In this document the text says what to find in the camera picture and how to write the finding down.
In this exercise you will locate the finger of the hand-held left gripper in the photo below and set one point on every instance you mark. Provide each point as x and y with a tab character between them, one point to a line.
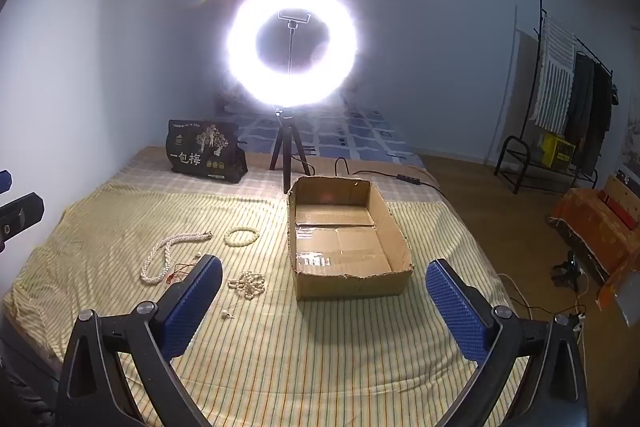
5	181
22	214

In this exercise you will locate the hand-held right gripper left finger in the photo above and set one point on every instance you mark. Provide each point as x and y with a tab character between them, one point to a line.
195	302

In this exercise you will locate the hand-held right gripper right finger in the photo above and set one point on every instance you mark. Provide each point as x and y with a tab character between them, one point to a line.
460	307

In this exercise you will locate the small pearl earring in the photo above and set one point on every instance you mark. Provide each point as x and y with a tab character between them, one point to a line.
227	313

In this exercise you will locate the cardboard box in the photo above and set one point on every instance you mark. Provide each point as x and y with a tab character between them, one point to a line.
350	287

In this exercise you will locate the yellow striped bedsheet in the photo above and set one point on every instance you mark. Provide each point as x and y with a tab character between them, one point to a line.
300	357

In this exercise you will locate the pink plaid blanket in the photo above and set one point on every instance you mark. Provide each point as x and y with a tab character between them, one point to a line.
150	177

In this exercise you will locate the black printed snack bag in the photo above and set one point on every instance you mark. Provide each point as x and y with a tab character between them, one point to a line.
205	157

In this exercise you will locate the orange covered bench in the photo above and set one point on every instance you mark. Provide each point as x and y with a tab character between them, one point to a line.
590	217

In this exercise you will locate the grey panel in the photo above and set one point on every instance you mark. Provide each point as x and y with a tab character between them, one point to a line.
631	304

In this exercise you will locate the black tripod stand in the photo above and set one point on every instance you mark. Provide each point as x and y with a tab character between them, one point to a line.
286	147

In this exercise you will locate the yellow plastic crate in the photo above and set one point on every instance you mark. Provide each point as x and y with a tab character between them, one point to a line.
557	149

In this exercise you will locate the red flat box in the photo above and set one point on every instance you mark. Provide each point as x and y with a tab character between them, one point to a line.
617	205

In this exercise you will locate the blue patterned blanket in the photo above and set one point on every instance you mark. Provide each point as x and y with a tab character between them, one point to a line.
360	132

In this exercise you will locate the black hanging garment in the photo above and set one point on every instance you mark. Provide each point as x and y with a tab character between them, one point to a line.
602	117

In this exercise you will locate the grey-green hanging garment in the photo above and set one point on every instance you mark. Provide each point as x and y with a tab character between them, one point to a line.
580	97

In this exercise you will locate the striped hanging towel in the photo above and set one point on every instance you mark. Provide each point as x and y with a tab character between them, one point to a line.
552	77

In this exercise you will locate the black metal clothes rack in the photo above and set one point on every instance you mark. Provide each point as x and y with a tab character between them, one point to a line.
539	32

